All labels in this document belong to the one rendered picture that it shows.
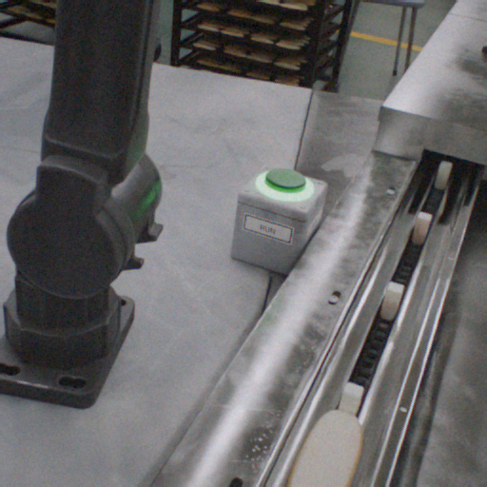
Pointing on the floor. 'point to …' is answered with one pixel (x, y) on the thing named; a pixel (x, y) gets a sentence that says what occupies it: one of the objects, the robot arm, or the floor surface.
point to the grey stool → (399, 29)
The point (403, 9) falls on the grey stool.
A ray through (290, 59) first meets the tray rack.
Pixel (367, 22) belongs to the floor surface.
